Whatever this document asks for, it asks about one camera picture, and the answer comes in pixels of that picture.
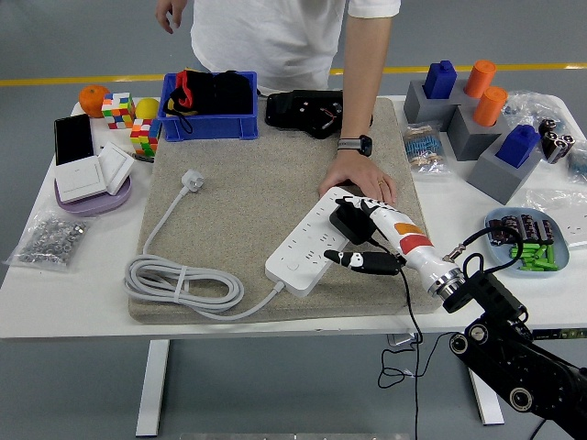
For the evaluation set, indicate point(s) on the person's right hand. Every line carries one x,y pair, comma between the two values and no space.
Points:
170,11

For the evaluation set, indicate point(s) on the person's left hand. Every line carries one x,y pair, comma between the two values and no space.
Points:
362,174

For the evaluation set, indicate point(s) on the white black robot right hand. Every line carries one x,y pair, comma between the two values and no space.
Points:
413,243

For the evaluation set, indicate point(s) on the white power strip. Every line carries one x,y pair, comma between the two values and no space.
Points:
295,263

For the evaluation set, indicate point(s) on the person's left forearm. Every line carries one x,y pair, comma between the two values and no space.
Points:
362,91

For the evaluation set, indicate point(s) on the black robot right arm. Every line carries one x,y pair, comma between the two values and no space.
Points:
495,293

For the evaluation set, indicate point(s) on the black wristwatch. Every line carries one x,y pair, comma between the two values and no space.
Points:
364,146

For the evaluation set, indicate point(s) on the clear bag of resistors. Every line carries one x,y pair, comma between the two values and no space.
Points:
424,151

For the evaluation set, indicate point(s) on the brown sleeved capacitor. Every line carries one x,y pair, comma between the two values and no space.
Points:
547,230
511,222
495,236
530,227

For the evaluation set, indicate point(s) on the grey block holder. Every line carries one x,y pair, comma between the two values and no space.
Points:
495,179
461,91
468,142
419,110

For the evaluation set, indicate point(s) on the black and red cloth bundle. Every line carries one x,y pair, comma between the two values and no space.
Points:
220,96

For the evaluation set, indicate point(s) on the person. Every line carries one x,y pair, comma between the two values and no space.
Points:
266,41

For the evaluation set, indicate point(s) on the yellow lemon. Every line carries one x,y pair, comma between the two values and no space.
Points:
147,109

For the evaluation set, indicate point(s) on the black open device housing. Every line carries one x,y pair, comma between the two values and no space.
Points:
284,110

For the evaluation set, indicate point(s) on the grey-brown mat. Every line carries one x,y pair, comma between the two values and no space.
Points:
257,183

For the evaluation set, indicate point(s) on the multicoloured puzzle cube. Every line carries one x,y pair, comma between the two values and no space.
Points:
118,112
144,137

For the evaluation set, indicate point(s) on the orange fruit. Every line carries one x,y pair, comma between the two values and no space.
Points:
91,101

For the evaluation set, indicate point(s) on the blue square peg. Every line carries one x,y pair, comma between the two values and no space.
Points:
439,82
518,146

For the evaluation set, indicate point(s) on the blue plastic crate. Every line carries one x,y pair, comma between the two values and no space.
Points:
206,128

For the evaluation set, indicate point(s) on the pile of green cylinders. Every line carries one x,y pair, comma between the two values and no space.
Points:
536,256

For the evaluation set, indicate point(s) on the orange cylinder peg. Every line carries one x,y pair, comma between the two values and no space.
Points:
490,107
479,78

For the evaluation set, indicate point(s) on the light blue dish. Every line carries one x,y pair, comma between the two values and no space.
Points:
563,254

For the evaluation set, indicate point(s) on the black smartphone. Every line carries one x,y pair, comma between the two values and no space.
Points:
73,139

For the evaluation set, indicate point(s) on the black table control panel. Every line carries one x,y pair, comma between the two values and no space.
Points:
564,333

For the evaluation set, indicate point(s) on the clear bag of blue parts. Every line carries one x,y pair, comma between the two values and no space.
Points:
579,162
527,107

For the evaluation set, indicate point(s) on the white table leg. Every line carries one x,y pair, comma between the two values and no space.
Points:
153,389
488,405

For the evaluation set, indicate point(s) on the purple tray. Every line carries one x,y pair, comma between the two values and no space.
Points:
91,207

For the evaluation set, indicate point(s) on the clear bag of metal nuts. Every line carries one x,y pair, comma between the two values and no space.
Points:
50,238

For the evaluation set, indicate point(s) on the small white wall switch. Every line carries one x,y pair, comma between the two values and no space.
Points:
117,165

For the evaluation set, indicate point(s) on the large white wall switch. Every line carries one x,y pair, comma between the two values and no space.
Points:
80,179

